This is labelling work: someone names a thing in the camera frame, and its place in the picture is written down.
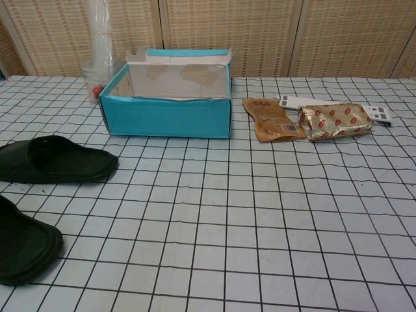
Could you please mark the black rubber slipper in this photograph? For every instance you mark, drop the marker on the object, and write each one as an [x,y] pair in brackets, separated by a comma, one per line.
[74,162]
[26,247]

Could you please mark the teal cardboard shoe box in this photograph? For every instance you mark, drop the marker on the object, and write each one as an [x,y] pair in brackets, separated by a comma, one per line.
[162,117]

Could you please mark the blue checkered tablecloth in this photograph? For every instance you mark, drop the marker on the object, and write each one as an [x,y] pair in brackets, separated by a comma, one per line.
[227,211]

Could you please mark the brown snack pouch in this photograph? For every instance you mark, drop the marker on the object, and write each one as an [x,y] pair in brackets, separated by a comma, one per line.
[269,120]

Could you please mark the bamboo folding screen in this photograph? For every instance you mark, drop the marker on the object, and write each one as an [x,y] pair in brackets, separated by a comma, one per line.
[260,35]

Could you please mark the gold foil packet red logos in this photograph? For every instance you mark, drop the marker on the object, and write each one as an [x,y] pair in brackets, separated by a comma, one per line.
[334,122]

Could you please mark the clear plastic container red items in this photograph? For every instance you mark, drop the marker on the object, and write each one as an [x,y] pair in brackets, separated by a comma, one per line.
[89,78]

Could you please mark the clear plastic cup stack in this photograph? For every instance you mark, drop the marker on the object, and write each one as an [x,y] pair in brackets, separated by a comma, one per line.
[101,42]

